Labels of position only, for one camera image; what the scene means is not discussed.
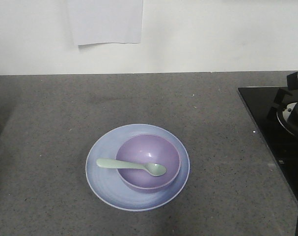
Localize pale green plastic spoon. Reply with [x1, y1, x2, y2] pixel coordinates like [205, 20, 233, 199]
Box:
[96, 158, 166, 177]

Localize lilac plastic bowl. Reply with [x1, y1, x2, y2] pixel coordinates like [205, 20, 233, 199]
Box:
[116, 134, 181, 194]

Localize light blue plastic plate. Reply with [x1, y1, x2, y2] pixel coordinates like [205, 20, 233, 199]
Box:
[85, 124, 190, 211]

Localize black glass gas stove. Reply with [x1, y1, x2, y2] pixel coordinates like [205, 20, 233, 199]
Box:
[238, 87, 298, 202]

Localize white paper sheet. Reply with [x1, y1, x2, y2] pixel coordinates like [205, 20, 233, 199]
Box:
[67, 0, 143, 46]

